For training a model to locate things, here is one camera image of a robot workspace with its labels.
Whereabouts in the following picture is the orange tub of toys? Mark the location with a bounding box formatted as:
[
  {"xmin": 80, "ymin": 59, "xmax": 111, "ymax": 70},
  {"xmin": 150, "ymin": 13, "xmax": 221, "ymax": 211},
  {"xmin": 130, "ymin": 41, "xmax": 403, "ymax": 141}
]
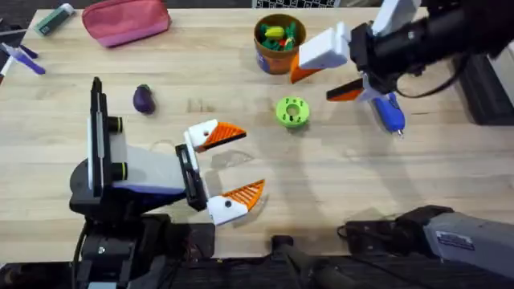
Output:
[{"xmin": 253, "ymin": 13, "xmax": 308, "ymax": 75}]

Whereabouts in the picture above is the black rail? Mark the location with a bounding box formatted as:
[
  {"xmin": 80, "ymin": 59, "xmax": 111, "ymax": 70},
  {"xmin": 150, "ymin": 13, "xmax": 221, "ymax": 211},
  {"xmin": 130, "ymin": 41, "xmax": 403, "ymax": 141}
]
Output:
[{"xmin": 0, "ymin": 256, "xmax": 514, "ymax": 289}]

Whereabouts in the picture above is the pink zip bag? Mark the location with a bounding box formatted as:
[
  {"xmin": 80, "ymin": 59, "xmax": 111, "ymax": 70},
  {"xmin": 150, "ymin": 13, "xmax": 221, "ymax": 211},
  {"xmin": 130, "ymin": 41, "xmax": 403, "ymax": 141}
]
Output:
[{"xmin": 81, "ymin": 0, "xmax": 173, "ymax": 49}]

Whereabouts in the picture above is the green disc with holes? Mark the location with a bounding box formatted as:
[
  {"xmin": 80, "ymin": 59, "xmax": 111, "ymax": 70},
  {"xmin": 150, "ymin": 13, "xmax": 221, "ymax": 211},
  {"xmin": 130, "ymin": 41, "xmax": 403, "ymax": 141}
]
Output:
[{"xmin": 275, "ymin": 96, "xmax": 312, "ymax": 129}]

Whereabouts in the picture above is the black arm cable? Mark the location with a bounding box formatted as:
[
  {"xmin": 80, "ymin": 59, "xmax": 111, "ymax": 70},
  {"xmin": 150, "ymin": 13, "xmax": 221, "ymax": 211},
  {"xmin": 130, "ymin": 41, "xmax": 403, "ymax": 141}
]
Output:
[{"xmin": 395, "ymin": 51, "xmax": 471, "ymax": 100}]

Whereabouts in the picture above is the black box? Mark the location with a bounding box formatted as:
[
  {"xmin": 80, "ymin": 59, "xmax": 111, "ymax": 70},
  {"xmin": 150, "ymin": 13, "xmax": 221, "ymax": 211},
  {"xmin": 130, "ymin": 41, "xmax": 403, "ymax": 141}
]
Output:
[{"xmin": 457, "ymin": 51, "xmax": 514, "ymax": 126}]

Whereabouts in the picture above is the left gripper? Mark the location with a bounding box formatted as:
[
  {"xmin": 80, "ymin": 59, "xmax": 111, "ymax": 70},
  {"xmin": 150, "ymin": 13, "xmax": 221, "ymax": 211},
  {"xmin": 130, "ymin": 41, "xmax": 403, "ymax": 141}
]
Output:
[{"xmin": 68, "ymin": 116, "xmax": 267, "ymax": 227}]

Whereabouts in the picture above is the purple eggplant toy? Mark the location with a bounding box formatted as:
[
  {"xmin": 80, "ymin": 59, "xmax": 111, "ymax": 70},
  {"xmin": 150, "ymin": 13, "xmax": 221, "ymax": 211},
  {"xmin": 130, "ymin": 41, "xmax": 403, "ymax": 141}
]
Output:
[{"xmin": 133, "ymin": 83, "xmax": 157, "ymax": 116}]

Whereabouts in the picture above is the black and white checkerboard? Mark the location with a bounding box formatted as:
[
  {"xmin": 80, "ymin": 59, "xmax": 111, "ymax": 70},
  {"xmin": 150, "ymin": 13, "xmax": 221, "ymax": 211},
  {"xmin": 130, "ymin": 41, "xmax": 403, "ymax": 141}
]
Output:
[{"xmin": 251, "ymin": 0, "xmax": 341, "ymax": 9}]

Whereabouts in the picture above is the left wrist black upright plate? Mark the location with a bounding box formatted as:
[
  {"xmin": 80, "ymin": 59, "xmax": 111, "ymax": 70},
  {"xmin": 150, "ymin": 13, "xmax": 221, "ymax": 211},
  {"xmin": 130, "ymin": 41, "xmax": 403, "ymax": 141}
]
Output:
[{"xmin": 87, "ymin": 75, "xmax": 110, "ymax": 198}]

